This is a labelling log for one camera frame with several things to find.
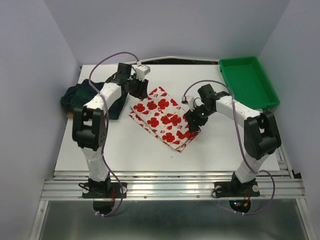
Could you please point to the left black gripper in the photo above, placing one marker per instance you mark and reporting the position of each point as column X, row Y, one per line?
column 142, row 92

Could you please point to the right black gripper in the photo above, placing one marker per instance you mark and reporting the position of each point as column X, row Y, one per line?
column 193, row 121

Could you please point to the red poppy floral skirt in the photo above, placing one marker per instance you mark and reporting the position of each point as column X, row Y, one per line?
column 161, row 116

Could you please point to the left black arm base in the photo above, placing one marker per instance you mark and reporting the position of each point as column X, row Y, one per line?
column 106, row 195

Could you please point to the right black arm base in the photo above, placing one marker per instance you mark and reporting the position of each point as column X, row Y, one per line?
column 241, row 193

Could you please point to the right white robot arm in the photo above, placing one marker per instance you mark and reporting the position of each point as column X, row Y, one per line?
column 257, row 135

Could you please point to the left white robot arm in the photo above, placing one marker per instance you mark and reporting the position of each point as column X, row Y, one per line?
column 90, row 122

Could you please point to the dark green plaid skirt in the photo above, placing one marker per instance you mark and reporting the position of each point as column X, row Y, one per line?
column 80, row 94

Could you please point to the green plastic bin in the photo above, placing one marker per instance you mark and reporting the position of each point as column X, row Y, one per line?
column 247, row 79

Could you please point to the brown cardboard sheet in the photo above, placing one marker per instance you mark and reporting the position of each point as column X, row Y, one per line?
column 70, row 115

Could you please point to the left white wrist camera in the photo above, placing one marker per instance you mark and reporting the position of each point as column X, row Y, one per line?
column 142, row 71

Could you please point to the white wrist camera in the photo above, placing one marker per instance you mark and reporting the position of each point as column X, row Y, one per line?
column 190, row 101
column 142, row 71

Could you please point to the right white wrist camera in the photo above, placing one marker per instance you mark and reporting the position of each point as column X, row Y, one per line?
column 190, row 101

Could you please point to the aluminium mounting rail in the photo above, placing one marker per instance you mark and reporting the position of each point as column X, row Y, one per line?
column 164, row 185

